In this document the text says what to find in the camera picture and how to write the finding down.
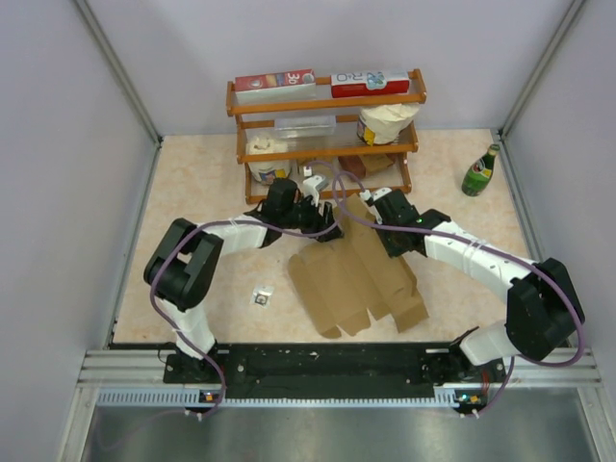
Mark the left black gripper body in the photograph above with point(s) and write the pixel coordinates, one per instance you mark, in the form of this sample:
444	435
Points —
305	217

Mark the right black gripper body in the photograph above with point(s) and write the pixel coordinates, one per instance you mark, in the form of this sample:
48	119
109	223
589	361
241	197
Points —
391	243

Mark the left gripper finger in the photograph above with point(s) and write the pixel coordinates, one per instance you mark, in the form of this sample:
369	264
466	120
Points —
332	233
328	219

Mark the brown cardboard box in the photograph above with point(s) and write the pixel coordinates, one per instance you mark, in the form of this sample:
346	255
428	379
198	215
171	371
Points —
346	283

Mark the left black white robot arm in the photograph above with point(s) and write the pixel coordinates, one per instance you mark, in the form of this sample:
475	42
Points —
181	270

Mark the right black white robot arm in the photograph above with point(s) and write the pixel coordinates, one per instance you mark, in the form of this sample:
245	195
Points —
542	306

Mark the red white foil box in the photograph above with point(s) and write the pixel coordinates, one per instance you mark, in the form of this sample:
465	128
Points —
276	87

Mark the red white wrap box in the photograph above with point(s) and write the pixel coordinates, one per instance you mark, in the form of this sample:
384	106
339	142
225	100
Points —
369	83

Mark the beige sponge pack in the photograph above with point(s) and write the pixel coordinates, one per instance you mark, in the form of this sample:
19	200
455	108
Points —
319	166

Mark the red-brown scouring pad pack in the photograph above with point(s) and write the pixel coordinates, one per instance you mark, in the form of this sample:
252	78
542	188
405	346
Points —
363	166

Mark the lower toilet paper roll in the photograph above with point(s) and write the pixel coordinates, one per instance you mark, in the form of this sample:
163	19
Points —
265	172

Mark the toilet paper roll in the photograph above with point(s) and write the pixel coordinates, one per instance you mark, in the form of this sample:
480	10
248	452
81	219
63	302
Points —
265	172
380	125

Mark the orange wooden shelf rack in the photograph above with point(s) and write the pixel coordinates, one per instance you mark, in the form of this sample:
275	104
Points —
252	120

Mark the upper toilet paper roll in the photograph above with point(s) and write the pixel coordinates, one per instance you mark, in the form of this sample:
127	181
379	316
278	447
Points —
380	125

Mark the green glass bottle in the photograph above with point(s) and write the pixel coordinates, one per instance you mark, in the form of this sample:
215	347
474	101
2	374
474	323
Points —
480	173

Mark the clear plastic container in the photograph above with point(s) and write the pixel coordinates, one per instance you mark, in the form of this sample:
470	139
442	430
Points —
291	128

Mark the small plastic bag packet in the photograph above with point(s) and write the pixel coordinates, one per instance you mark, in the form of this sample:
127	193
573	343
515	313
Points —
261	295

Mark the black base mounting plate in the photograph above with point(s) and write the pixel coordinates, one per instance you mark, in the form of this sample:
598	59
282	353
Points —
331	370

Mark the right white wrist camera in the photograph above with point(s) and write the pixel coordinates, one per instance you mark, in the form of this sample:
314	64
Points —
369	197

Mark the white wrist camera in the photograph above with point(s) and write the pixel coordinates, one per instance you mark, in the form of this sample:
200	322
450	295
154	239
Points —
369	197
312	184

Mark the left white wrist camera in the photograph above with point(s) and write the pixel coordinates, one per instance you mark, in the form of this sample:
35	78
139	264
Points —
312	184

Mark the aluminium frame rail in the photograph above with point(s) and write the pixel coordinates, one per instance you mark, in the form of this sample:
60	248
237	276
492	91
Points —
142	367

